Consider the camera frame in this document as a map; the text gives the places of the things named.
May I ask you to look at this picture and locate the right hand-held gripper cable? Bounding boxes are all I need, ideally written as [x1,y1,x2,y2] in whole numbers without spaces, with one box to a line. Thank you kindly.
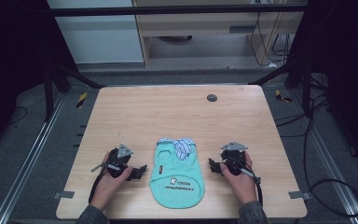
[223,158,264,207]

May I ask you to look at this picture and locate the left hand-held gripper cable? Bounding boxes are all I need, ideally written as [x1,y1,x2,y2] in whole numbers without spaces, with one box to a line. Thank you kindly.
[88,161,120,205]

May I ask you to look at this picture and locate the person's right hand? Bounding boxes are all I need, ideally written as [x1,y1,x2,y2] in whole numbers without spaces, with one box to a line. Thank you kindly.
[219,150,259,206]

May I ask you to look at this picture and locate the white cabinet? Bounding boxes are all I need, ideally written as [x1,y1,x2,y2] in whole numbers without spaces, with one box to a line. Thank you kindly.
[46,0,145,65]

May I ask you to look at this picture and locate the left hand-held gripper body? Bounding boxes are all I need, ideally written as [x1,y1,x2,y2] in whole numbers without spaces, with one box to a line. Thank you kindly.
[106,143,135,179]

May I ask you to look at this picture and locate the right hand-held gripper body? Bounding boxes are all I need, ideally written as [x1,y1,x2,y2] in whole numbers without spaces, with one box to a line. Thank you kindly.
[219,141,250,177]

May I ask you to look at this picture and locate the grey metal table bracket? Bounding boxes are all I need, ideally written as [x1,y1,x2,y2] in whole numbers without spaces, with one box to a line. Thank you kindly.
[52,190,76,201]
[288,190,311,201]

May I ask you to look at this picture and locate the aluminium floor rail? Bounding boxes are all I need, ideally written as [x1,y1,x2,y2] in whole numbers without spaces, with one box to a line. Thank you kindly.
[287,90,358,224]
[0,92,68,224]

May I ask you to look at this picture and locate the yellow black striped tape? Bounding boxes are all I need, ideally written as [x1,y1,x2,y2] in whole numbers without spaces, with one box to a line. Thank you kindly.
[76,91,89,109]
[275,89,293,104]

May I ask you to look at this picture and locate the black floor cable loop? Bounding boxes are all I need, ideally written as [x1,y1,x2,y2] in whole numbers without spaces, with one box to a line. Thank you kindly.
[302,92,358,218]

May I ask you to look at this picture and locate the black horizontal frame bar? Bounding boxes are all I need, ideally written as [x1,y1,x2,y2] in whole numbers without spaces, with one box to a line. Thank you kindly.
[48,3,310,18]

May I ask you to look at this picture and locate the black frame strut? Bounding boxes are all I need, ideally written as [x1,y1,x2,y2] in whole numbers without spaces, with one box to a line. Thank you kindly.
[248,60,312,118]
[43,62,106,122]

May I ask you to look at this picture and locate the person's left hand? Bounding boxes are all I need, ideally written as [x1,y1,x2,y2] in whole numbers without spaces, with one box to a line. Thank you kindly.
[89,150,134,212]

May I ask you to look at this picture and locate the teal pet shirt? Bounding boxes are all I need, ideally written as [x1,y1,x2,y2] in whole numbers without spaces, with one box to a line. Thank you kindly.
[148,136,206,210]

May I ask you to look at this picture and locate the hand-held gripper cable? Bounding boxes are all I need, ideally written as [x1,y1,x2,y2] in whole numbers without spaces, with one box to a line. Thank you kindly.
[223,158,264,207]
[88,161,120,205]

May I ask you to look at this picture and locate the black cables under desk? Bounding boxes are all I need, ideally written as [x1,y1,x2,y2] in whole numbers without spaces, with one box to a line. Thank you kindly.
[249,12,293,68]

